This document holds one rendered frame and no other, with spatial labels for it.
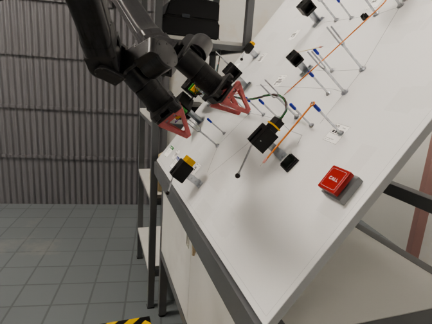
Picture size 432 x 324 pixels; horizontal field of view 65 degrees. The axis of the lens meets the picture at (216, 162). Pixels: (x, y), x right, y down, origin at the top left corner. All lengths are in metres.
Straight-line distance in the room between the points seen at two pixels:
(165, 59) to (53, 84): 2.75
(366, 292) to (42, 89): 3.04
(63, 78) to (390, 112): 2.96
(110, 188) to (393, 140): 3.03
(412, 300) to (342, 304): 0.18
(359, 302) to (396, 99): 0.46
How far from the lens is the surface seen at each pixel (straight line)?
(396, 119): 0.73
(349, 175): 0.65
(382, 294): 0.97
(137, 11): 0.97
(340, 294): 0.92
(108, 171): 3.43
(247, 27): 1.82
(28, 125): 3.51
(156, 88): 0.75
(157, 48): 0.69
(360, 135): 0.75
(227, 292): 0.78
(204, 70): 0.81
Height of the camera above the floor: 1.28
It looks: 14 degrees down
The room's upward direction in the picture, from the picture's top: 4 degrees clockwise
